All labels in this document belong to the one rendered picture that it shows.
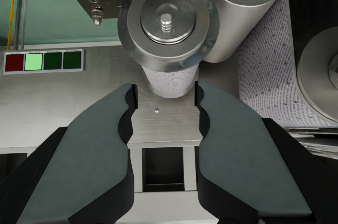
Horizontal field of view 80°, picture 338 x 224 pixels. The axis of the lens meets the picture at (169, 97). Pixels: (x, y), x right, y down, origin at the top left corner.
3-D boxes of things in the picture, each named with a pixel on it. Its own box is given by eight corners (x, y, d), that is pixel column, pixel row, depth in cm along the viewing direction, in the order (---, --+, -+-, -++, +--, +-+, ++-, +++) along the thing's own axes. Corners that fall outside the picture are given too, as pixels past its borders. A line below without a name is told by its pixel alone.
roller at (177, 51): (209, -19, 29) (209, 58, 27) (192, 50, 55) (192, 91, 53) (129, -20, 29) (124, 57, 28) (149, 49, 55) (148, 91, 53)
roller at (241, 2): (284, -70, 30) (294, 4, 29) (234, 19, 56) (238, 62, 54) (203, -66, 31) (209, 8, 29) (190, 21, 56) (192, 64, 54)
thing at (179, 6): (196, -10, 28) (194, 42, 27) (195, -1, 30) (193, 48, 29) (142, -13, 28) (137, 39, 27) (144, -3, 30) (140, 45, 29)
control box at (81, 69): (83, 49, 63) (83, 70, 62) (84, 49, 63) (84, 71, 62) (3, 52, 63) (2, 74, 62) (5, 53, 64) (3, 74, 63)
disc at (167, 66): (219, -24, 30) (220, 72, 28) (218, -22, 31) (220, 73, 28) (119, -25, 30) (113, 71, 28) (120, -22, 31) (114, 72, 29)
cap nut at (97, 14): (101, 8, 63) (100, 22, 62) (105, 15, 66) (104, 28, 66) (89, 9, 63) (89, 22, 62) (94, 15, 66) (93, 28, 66)
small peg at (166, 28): (173, 15, 24) (168, 25, 24) (173, 26, 27) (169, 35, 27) (163, 10, 24) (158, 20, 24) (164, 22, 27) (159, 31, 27)
